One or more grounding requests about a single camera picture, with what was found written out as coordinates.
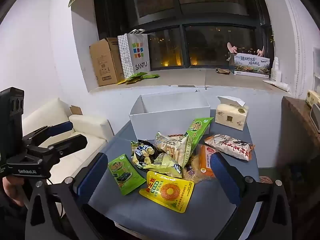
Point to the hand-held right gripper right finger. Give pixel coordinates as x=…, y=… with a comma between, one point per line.
x=222, y=177

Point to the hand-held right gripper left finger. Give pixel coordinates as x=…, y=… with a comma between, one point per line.
x=92, y=177

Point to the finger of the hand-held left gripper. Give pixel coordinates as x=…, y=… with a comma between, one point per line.
x=60, y=128
x=72, y=142

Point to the orange snack packet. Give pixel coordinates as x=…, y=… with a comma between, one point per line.
x=205, y=162

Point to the yellow round cake packet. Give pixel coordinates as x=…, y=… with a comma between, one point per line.
x=193, y=175

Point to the green seaweed snack packet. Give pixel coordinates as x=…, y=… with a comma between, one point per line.
x=125, y=173

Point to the white red snack packet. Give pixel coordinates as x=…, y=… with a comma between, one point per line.
x=227, y=145

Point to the small green snack packet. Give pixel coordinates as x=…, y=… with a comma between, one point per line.
x=133, y=147

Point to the black blue chip packet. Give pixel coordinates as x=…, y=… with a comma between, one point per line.
x=142, y=155

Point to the long green snack packet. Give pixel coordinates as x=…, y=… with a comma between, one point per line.
x=198, y=127

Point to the yellow donut print packet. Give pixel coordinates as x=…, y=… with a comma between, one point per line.
x=167, y=192

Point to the green yellow chip packet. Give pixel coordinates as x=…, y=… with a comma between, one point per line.
x=162, y=165

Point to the white cardboard box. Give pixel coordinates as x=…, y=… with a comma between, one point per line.
x=170, y=122

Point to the person's left forearm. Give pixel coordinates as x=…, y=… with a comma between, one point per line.
x=10, y=220

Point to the person's left hand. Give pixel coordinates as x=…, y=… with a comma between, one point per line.
x=11, y=190

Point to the cream sofa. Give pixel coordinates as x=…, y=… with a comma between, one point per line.
x=82, y=127

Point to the brown cardboard piece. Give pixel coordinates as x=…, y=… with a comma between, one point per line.
x=75, y=110

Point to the red patterned object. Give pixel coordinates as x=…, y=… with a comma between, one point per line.
x=265, y=179

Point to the beige tissue pack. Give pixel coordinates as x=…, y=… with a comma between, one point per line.
x=230, y=117

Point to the brown cardboard box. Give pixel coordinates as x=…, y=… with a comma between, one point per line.
x=105, y=62

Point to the pile of green packets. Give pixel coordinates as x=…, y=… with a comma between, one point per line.
x=136, y=77

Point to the brown wooden cabinet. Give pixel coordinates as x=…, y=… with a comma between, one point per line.
x=297, y=120

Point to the dotted paper bag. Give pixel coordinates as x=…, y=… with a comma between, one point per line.
x=123, y=55

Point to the brown flat packet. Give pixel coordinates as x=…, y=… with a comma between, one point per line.
x=223, y=71

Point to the rolled white paper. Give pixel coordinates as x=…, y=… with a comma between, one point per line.
x=277, y=85

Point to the white shopping bag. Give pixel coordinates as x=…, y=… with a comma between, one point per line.
x=140, y=55

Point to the printed landscape gift box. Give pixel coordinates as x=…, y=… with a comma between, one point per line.
x=252, y=65

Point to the white plastic bottle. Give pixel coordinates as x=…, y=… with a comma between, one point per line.
x=276, y=70

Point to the pink plastic ornament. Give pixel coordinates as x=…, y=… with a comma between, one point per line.
x=232, y=48
x=260, y=52

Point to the dark glass window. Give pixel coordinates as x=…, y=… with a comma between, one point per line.
x=205, y=10

